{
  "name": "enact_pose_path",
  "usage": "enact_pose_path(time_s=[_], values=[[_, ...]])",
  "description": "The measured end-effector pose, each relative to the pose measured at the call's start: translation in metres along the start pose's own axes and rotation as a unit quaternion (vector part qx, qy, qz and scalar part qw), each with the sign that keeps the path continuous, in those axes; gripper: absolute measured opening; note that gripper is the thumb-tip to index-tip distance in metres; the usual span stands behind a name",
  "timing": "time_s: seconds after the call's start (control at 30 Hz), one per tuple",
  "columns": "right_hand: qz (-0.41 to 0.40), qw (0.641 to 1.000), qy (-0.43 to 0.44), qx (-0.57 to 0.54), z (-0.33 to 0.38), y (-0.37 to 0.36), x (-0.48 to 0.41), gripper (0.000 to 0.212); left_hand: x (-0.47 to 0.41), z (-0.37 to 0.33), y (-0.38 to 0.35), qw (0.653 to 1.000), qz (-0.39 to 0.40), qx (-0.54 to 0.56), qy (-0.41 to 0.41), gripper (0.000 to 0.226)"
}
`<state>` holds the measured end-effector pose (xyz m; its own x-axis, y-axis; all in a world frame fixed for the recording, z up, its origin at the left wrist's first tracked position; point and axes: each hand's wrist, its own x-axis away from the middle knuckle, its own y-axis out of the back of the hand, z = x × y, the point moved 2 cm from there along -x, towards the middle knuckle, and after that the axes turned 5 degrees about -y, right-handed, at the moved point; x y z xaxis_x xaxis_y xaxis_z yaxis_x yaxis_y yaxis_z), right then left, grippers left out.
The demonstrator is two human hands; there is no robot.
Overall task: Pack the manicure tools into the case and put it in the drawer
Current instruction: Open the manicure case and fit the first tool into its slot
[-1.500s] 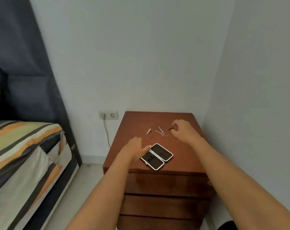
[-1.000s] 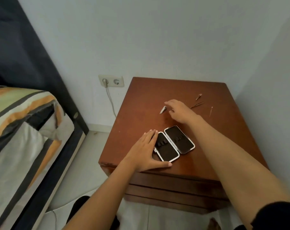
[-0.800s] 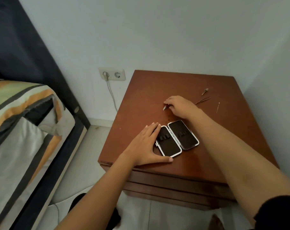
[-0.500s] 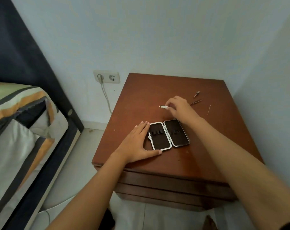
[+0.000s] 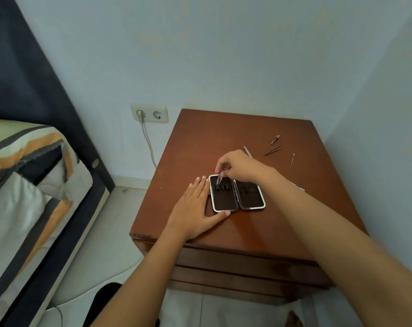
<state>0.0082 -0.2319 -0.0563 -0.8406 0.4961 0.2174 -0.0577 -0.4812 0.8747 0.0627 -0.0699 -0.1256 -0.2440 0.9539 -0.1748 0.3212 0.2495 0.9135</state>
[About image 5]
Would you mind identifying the person's left forearm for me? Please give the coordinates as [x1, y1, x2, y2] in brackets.
[90, 226, 193, 327]

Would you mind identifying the dark blue bed base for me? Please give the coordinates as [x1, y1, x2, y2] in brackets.
[0, 170, 116, 327]

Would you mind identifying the person's left hand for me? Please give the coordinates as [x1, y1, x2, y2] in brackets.
[166, 176, 231, 241]

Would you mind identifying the dark blue headboard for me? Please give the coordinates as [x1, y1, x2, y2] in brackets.
[0, 0, 116, 188]

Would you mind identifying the white double wall socket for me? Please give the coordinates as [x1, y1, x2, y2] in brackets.
[130, 103, 169, 124]

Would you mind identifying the striped bed cover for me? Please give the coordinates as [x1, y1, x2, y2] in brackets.
[0, 118, 93, 327]

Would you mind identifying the person's right hand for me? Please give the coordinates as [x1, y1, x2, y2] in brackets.
[215, 150, 278, 184]

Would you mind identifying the brown wooden nightstand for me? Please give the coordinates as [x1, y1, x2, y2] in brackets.
[130, 109, 368, 306]

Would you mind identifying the white power cable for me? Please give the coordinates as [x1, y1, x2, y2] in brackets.
[141, 121, 157, 168]

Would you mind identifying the person's right forearm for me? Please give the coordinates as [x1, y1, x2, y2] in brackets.
[262, 166, 412, 327]

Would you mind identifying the white-rimmed manicure case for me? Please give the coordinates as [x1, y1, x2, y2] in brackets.
[209, 174, 266, 213]

